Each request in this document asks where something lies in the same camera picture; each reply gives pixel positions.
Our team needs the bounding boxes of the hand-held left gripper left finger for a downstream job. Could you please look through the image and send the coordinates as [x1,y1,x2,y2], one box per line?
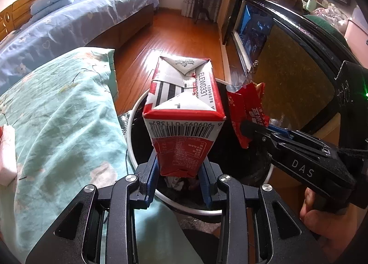
[25,153,160,264]

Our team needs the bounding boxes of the pink storage box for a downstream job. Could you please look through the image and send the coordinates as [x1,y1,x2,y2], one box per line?
[344,7,368,62]

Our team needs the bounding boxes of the wooden headboard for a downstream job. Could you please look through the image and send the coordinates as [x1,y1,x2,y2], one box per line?
[0,0,47,42]

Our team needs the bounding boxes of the red snack wrapper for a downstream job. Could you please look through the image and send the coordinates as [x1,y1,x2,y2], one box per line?
[226,81,270,149]

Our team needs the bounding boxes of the dark coat stand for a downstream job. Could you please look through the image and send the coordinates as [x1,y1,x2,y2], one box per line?
[194,0,218,24]

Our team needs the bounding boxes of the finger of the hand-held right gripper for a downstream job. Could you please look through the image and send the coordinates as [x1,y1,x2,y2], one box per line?
[268,125,297,139]
[240,120,286,161]

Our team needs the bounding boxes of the dark green round object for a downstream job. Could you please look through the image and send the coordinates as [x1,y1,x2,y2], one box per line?
[303,14,347,43]

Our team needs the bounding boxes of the bed with blue sheet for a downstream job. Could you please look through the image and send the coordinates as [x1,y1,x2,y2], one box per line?
[0,0,160,88]

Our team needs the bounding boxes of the folded blue quilt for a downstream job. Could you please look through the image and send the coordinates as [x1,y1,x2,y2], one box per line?
[29,0,75,22]

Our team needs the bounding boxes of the person's right hand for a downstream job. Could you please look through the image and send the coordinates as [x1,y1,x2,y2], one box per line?
[299,189,368,264]

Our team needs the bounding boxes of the white-rimmed bin with black bag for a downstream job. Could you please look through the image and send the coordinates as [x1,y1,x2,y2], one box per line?
[118,78,275,218]

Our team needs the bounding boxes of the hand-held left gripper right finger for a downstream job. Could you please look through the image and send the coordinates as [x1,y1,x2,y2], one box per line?
[200,161,329,264]

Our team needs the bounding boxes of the red and white milk carton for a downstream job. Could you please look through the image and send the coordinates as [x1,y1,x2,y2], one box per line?
[142,56,225,178]

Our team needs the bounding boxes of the white foam fruit net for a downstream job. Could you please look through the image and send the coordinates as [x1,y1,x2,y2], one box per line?
[0,124,17,186]

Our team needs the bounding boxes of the black glass cabinet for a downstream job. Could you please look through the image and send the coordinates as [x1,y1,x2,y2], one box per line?
[221,0,358,136]

